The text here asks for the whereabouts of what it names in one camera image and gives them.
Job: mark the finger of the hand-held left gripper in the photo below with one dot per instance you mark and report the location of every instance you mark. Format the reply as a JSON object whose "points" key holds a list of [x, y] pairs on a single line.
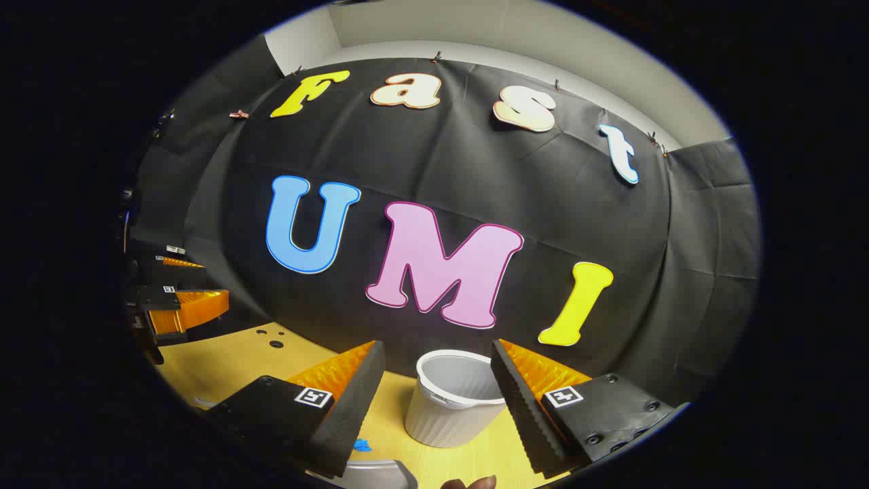
{"points": [[155, 297], [170, 275]]}

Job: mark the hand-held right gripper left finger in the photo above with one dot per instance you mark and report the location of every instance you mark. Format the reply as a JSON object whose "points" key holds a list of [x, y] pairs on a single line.
{"points": [[353, 407]]}

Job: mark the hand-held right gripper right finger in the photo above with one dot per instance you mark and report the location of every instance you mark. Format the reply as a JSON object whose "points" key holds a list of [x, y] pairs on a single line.
{"points": [[523, 414]]}

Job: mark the bright blue paper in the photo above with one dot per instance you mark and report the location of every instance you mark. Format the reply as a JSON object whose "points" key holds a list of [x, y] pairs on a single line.
{"points": [[362, 445]]}

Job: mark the grey plastic dustpan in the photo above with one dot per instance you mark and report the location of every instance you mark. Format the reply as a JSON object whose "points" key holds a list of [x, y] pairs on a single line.
{"points": [[380, 475]]}

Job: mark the white ribbed garbage bin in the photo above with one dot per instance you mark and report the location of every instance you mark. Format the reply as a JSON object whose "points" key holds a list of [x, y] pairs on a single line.
{"points": [[441, 421]]}

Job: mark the light wooden desktop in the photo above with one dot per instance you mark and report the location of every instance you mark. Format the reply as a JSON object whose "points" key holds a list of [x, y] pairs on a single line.
{"points": [[224, 367]]}

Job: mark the black backdrop cloth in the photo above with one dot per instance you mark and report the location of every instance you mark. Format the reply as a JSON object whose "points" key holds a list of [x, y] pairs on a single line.
{"points": [[543, 224]]}

